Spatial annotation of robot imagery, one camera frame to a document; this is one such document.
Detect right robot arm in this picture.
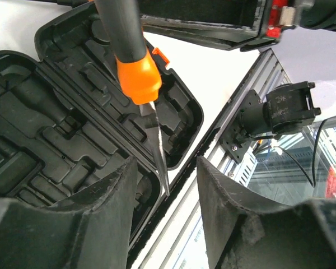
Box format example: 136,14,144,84
139,1,336,136

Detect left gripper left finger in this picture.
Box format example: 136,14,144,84
0,157,138,268

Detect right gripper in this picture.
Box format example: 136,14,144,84
264,0,336,39

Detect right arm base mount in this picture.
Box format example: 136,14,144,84
219,90,271,164

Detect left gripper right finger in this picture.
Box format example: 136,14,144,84
196,156,336,269

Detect aluminium frame rail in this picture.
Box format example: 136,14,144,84
131,49,285,268

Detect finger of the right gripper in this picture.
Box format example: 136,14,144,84
138,0,269,52

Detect blue slotted cable duct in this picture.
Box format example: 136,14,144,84
226,150,258,187

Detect black plastic tool case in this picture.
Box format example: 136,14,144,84
0,5,204,247

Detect orange handled needle-nose pliers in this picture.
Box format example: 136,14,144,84
95,0,170,194

